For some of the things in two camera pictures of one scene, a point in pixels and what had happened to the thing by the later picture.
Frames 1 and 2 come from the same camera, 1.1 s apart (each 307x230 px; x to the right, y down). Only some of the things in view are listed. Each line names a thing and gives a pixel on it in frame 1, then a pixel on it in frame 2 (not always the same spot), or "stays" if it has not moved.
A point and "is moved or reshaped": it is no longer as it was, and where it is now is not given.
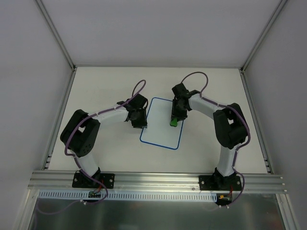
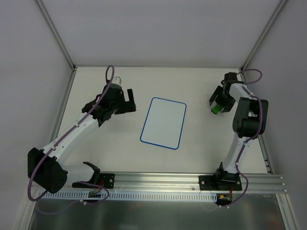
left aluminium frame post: x=56 y=33 stays
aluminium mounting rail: x=63 y=181 stays
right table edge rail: x=267 y=165 stays
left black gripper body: x=139 y=119 → x=122 y=103
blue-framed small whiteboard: x=159 y=132 stays
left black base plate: x=80 y=181 stays
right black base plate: x=217 y=182 stays
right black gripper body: x=179 y=113 → x=224 y=98
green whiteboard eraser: x=174 y=122 is moved or reshaped
